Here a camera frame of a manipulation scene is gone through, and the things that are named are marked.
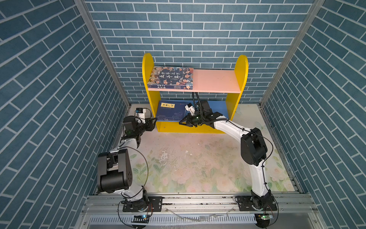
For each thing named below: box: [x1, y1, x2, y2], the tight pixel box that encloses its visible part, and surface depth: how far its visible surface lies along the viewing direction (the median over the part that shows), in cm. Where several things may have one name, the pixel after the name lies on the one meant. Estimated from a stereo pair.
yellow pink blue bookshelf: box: [142, 52, 249, 134], surface depth 80 cm
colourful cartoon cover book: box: [147, 66, 194, 90], surface depth 76 cm
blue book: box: [155, 99, 194, 122], surface depth 93 cm
